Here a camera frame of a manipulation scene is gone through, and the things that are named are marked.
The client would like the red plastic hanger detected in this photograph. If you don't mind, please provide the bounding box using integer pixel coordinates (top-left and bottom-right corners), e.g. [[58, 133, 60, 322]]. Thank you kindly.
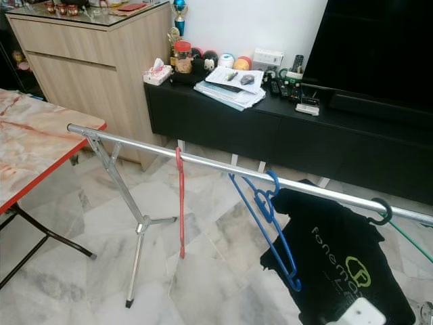
[[174, 146, 187, 261]]

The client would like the blue plastic hanger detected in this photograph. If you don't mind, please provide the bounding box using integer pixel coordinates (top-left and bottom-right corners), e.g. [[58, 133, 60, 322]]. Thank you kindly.
[[228, 169, 304, 294]]

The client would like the black plastic hanger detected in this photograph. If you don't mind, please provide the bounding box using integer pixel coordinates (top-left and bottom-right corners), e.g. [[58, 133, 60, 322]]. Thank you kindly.
[[368, 197, 395, 227]]

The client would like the green plastic hanger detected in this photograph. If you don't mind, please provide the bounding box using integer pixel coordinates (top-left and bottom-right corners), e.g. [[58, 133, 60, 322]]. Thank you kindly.
[[388, 218, 433, 253]]

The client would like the folding table marble top red edge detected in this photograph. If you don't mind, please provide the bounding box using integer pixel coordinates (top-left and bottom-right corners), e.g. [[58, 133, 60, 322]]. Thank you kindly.
[[0, 87, 108, 290]]

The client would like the light wooden cabinet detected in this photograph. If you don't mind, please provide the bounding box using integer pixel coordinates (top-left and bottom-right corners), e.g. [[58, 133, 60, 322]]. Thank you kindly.
[[5, 3, 173, 171]]

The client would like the silver metal clothes rack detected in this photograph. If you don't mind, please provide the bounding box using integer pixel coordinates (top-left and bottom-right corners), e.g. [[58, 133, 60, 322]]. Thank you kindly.
[[67, 123, 433, 325]]

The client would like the pink tissue box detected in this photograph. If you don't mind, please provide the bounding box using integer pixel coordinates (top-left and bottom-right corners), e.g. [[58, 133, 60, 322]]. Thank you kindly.
[[143, 58, 174, 86]]

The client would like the red lidded snack jar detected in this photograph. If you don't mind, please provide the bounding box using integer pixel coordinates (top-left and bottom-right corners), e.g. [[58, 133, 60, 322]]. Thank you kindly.
[[173, 40, 194, 74]]

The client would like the stack of white papers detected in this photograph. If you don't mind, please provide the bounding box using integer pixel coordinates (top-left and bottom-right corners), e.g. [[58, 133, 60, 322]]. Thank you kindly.
[[192, 66, 269, 111]]

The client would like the blue gold trophy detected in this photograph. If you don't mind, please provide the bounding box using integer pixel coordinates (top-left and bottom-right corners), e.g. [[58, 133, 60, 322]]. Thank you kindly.
[[171, 0, 189, 37]]

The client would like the black low television console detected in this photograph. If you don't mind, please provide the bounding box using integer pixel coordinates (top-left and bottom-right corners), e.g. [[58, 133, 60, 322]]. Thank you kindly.
[[143, 77, 433, 205]]

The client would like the orange ball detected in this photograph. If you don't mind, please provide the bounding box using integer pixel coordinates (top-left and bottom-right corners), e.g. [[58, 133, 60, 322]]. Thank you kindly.
[[233, 56, 253, 72]]

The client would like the white power socket box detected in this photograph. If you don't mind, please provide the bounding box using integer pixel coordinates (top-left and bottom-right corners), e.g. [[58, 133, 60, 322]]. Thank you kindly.
[[252, 47, 286, 72]]

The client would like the small white flat device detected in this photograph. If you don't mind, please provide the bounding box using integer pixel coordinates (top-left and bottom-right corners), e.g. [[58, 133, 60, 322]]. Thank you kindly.
[[295, 102, 321, 116]]

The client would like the black remote control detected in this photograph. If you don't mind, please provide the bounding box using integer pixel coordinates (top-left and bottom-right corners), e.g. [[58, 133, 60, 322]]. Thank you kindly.
[[292, 53, 306, 74]]

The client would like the black T-shirt large green logo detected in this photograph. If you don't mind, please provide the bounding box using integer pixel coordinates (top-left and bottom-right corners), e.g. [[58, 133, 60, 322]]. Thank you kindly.
[[258, 181, 417, 325]]

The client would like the black soundbar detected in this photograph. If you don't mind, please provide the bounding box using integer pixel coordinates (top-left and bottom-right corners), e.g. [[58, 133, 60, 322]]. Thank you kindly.
[[329, 91, 433, 128]]

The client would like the black flat screen television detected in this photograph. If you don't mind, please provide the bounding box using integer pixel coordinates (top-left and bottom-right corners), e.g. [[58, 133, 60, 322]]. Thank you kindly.
[[302, 0, 433, 94]]

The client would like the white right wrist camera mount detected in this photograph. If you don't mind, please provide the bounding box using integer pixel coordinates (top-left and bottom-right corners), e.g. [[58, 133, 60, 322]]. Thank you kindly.
[[341, 297, 387, 325]]

